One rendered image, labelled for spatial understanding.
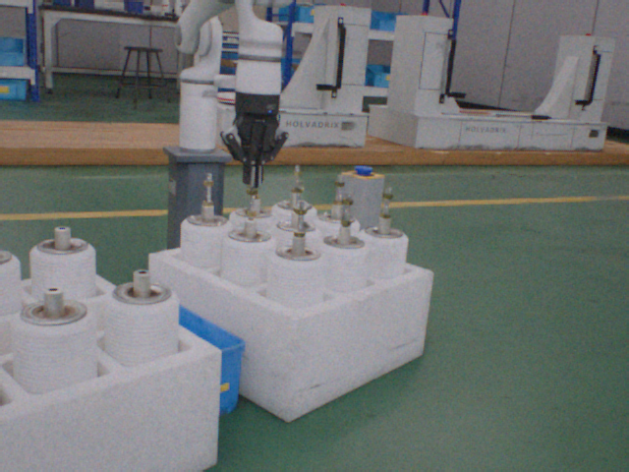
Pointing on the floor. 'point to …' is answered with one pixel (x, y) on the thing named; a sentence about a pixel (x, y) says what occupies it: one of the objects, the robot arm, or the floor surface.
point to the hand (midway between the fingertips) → (253, 176)
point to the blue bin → (230, 364)
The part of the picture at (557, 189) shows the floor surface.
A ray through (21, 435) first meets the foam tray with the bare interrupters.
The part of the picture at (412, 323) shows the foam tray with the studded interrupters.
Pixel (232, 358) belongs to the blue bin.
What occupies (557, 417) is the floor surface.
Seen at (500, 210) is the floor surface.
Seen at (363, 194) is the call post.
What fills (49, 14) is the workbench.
